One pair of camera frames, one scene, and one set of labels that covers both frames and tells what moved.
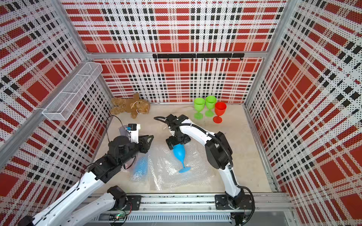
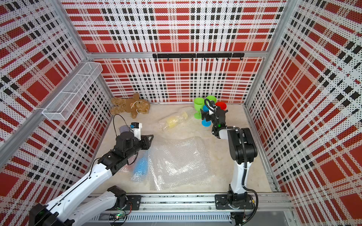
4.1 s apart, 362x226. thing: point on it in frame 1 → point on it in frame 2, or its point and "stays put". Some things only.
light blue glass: x=179 y=151 → x=203 y=122
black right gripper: x=186 y=139 → x=207 y=114
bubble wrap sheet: x=163 y=168 stays put
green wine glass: x=210 y=101 stays put
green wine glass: x=199 y=103 stays put
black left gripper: x=143 y=142 stays put
